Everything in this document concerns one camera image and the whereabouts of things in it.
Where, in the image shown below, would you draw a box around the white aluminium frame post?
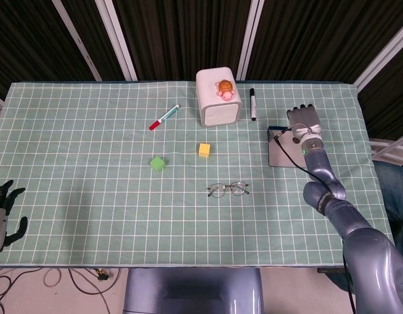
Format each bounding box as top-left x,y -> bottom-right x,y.
236,0 -> 266,82
354,24 -> 403,92
94,0 -> 139,82
52,0 -> 103,82

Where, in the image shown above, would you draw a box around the red capped white marker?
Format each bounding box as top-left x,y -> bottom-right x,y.
149,104 -> 181,131

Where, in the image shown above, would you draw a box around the white metal frame rail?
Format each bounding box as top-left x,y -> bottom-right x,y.
370,135 -> 403,161

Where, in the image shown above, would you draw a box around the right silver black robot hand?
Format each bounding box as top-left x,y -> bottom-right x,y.
286,103 -> 322,143

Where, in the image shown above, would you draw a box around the thin-framed eyeglasses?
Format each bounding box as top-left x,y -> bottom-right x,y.
207,181 -> 250,198

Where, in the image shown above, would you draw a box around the blue glasses case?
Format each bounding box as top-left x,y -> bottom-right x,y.
266,126 -> 309,169

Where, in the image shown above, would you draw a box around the green cube block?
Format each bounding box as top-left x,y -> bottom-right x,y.
149,156 -> 166,172

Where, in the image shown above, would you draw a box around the blue-grey robot torso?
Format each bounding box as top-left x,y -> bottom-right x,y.
122,268 -> 264,314

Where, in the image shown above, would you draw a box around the green checked tablecloth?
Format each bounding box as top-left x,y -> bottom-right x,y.
0,80 -> 402,268

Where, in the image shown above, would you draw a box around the white cube mini cabinet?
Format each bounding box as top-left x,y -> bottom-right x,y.
196,66 -> 243,128

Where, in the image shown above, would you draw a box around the dark pleated curtain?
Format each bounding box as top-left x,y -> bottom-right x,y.
0,0 -> 403,141

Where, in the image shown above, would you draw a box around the black robot hand cable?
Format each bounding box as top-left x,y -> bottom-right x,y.
273,127 -> 357,314

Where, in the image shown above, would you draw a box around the pink turtle toy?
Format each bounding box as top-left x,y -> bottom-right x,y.
215,79 -> 236,101

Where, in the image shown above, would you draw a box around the black capped white marker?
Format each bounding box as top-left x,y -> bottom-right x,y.
249,88 -> 258,122

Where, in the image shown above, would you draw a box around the black floor cable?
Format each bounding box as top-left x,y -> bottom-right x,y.
43,267 -> 124,295

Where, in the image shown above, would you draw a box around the person's blue jeans leg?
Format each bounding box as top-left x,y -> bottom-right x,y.
373,159 -> 403,259

